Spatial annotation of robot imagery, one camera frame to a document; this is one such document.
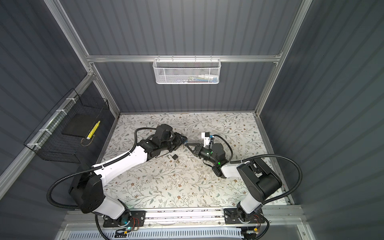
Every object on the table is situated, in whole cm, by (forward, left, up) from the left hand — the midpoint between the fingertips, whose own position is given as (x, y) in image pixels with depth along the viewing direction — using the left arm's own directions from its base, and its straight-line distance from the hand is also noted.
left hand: (188, 139), depth 81 cm
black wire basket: (-7, +61, +12) cm, 63 cm away
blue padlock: (-3, +1, +1) cm, 3 cm away
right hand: (-4, +1, -2) cm, 5 cm away
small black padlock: (0, +9, -20) cm, 22 cm away
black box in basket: (+6, +54, +8) cm, 55 cm away
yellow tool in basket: (+1, +47, +9) cm, 48 cm away
